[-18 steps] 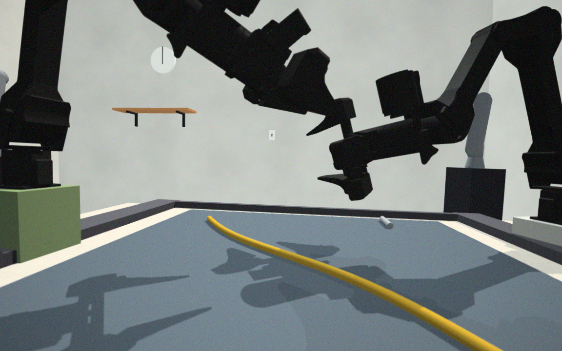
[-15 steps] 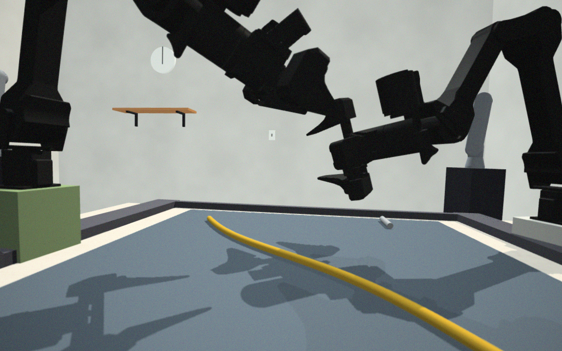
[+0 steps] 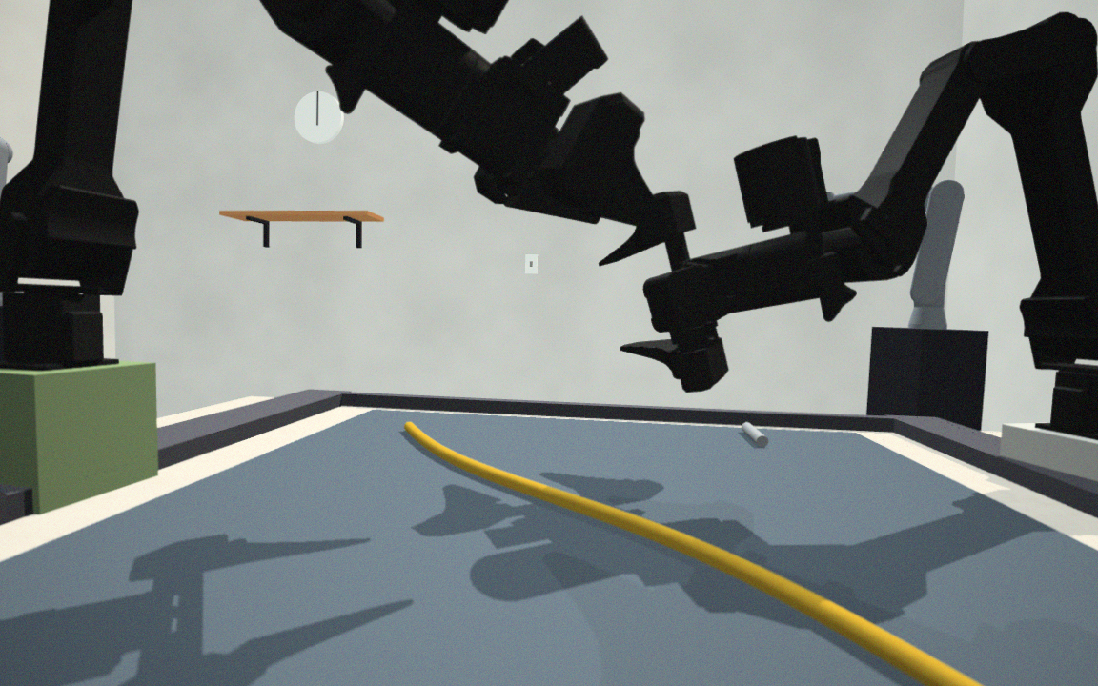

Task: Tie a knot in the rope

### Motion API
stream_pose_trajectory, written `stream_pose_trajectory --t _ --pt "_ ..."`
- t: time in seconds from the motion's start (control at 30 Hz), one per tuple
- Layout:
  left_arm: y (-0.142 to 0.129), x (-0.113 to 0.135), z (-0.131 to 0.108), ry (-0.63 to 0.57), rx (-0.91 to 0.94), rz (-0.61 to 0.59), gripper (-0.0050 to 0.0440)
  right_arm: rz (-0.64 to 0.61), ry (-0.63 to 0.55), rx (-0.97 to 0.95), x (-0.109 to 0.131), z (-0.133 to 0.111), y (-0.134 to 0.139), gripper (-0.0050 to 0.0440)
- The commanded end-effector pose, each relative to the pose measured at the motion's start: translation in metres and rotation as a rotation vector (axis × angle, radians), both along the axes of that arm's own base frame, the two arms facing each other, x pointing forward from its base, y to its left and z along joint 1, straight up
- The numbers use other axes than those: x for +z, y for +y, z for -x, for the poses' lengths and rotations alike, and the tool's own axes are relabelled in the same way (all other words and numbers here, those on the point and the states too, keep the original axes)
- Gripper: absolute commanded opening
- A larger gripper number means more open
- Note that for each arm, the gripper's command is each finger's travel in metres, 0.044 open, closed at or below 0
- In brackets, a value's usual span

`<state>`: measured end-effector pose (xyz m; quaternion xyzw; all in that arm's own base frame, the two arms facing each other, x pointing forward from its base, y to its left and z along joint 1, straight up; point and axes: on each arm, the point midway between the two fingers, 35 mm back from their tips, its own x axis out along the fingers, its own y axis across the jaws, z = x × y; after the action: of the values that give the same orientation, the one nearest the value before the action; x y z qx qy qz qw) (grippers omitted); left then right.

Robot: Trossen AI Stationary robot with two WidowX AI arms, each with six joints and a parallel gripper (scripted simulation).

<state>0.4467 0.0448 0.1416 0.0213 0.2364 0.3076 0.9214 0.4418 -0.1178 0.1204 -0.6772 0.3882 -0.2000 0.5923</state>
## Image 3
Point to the yellow rope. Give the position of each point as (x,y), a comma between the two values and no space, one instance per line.
(891,649)

